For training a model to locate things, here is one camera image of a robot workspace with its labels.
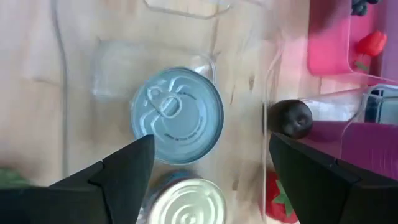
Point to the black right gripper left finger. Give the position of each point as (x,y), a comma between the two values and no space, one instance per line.
(130,174)

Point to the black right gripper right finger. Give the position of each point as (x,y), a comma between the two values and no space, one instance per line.
(311,180)

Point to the tin can pink blue label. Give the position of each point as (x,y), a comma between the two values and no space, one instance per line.
(186,205)

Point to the tin can teal label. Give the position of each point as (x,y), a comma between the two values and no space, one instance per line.
(186,109)

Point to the small red strawberry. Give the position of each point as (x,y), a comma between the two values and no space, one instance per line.
(371,43)

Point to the black grape bunch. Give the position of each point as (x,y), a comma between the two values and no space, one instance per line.
(359,7)

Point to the red tomato toy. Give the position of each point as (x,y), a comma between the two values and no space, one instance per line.
(273,199)

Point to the dark plum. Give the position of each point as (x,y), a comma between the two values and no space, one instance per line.
(289,118)

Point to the clear plastic container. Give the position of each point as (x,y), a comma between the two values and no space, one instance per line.
(335,105)
(93,77)

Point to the red grape bunch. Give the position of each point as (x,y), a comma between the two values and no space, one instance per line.
(11,179)

